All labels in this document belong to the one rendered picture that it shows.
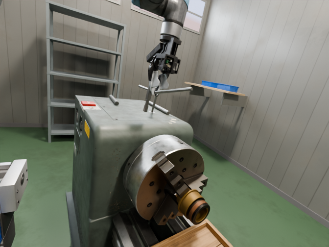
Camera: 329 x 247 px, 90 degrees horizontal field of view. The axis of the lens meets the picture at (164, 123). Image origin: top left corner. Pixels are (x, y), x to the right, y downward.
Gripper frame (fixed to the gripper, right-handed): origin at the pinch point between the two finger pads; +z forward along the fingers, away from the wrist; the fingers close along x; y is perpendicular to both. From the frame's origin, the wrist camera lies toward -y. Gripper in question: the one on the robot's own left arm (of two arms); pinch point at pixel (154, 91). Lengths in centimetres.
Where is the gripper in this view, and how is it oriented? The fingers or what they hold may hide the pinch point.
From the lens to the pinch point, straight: 68.0
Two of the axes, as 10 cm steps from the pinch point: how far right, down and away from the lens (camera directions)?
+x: 7.9, 0.5, 6.1
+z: -2.4, 9.4, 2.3
